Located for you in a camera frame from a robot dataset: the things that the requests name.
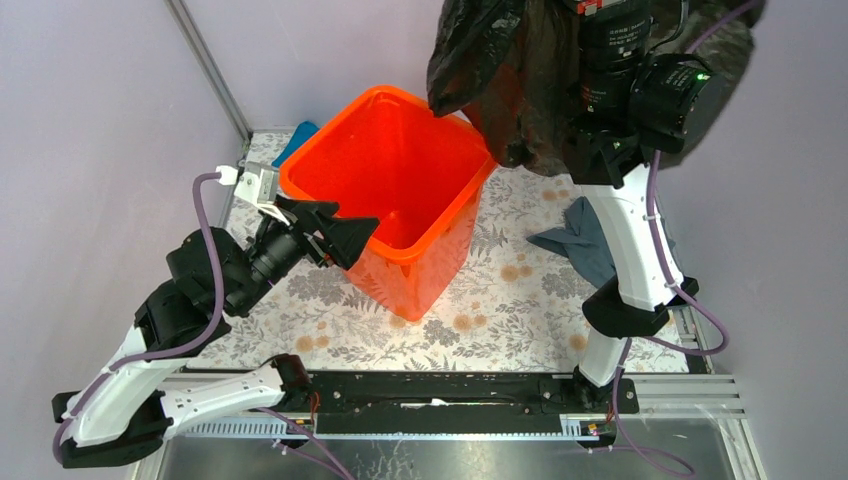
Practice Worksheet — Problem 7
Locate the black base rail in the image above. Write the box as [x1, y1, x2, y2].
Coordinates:
[265, 354, 640, 439]

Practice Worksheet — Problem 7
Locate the left aluminium frame post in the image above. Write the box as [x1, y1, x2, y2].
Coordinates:
[164, 0, 252, 143]

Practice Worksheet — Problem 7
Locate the grey-blue cloth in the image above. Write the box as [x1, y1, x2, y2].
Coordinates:
[526, 197, 616, 288]

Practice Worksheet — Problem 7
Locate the floral table mat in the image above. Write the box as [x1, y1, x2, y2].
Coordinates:
[191, 169, 593, 372]

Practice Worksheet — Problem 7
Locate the orange plastic trash bin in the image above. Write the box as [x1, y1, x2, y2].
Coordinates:
[279, 85, 496, 322]

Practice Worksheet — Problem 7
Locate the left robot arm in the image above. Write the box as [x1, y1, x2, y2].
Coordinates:
[52, 197, 379, 469]

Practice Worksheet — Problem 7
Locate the black trash bag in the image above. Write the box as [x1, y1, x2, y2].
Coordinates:
[426, 1, 765, 177]

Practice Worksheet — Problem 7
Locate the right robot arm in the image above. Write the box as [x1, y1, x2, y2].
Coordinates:
[563, 1, 725, 412]

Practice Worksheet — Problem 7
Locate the blue cloth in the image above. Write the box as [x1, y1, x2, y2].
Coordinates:
[271, 121, 319, 168]

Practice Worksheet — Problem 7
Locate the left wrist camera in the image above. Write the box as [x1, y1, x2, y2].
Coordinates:
[215, 162, 292, 226]

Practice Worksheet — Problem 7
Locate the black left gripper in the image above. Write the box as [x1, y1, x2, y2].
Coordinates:
[232, 193, 384, 315]

